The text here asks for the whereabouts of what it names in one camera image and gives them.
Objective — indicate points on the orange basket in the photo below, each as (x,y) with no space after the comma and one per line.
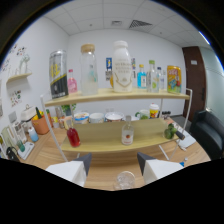
(41,126)

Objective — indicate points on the blue wall poster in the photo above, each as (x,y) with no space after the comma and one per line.
(108,65)

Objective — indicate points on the small light blue bottle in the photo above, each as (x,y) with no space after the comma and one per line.
(141,79)

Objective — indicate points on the plain white bowl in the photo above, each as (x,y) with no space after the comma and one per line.
(96,118)

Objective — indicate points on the colourful wall poster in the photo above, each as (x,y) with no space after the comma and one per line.
(133,64)

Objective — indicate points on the yellow snack bag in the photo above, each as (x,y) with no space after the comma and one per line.
(174,80)

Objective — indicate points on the dark muddler wooden end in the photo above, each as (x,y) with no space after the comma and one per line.
(180,135)

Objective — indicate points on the red liquid bottle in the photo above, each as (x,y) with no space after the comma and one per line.
(73,137)

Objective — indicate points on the pale blue bottle white cap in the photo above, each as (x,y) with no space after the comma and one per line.
(33,135)

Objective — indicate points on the large black yellow can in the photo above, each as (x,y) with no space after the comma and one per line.
(58,76)

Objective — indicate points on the wide white bowl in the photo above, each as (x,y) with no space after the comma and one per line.
(114,117)

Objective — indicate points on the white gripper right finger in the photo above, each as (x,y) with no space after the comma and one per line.
(158,168)

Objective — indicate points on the small clear bottle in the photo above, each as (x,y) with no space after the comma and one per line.
(161,80)

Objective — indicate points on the ceiling air vent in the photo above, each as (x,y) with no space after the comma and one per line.
(140,23)

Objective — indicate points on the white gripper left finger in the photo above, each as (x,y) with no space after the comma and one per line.
(68,170)

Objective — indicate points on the blue rimmed bowl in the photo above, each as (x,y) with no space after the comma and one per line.
(81,118)

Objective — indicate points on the white figurine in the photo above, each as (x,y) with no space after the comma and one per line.
(24,63)

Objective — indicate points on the white kitchen scale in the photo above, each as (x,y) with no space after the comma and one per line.
(27,150)

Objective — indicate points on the wooden wall shelf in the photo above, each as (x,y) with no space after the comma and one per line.
(18,77)

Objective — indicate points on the white countertop appliance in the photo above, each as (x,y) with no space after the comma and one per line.
(28,113)

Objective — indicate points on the black armchair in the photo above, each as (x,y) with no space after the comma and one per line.
(208,133)

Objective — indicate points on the ceiling light fixture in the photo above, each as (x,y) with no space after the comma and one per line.
(116,23)

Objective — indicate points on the black kettle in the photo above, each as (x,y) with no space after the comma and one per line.
(12,155)

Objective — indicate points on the brown door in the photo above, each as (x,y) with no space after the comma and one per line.
(195,83)

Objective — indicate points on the two-tier wooden shelf rack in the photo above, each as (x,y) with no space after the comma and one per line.
(106,135)

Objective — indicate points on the white pouch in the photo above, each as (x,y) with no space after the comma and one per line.
(188,140)

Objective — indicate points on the clear glass with ice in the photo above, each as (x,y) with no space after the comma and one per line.
(125,180)

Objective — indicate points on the white milk bottle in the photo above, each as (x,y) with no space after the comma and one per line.
(122,70)

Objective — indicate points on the dark green toy vegetable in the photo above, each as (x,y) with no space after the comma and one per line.
(38,113)

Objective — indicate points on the clear bottle red label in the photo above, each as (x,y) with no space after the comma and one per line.
(127,135)

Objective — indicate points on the small pink bottle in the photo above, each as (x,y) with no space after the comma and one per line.
(72,85)

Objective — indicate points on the green mug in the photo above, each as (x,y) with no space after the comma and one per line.
(143,115)

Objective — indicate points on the glass of green limes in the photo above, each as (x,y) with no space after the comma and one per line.
(169,132)

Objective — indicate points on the clear bottle green cap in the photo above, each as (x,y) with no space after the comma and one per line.
(152,80)

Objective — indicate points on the green cup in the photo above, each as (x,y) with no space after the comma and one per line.
(20,145)

